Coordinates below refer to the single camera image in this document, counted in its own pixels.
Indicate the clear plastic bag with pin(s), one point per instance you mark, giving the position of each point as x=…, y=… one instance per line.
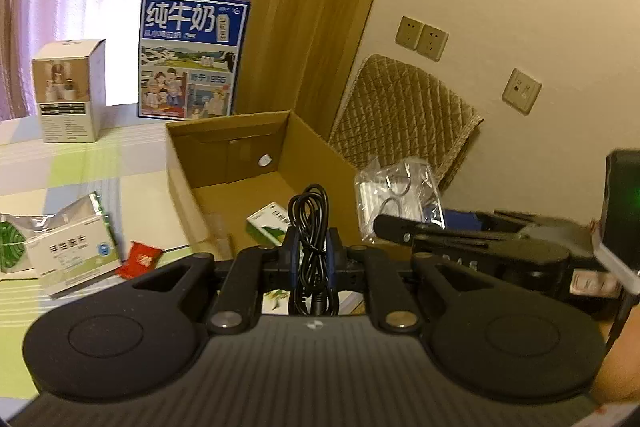
x=400, y=192

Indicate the person's right forearm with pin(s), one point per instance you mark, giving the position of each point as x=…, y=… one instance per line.
x=622, y=367

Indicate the green white medicine box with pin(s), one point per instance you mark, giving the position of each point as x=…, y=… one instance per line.
x=267, y=222

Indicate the red snack packet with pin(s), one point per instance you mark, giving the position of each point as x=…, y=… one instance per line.
x=140, y=259

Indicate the beige wall socket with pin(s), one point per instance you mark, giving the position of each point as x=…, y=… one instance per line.
x=408, y=32
x=433, y=43
x=521, y=91

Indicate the checked tablecloth desktop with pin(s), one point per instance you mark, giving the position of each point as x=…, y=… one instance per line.
x=75, y=167

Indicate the quilted beige chair back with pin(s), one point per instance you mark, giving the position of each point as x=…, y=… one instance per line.
x=400, y=107

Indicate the brown cardboard box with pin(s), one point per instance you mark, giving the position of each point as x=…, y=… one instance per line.
x=200, y=157

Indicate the silver green foil pouch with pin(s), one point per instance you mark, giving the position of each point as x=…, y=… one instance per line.
x=20, y=237

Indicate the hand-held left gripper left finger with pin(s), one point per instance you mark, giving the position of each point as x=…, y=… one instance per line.
x=287, y=257

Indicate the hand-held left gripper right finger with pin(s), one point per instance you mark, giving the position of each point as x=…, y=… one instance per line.
x=336, y=257

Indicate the wooden door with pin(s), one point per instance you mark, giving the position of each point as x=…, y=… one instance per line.
x=310, y=7

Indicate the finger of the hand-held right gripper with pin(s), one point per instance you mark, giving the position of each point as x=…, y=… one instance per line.
x=460, y=219
x=400, y=229

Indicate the white product box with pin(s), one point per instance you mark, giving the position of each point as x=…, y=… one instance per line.
x=65, y=97

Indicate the blue illustrated milk carton box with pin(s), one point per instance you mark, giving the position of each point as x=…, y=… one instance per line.
x=192, y=57

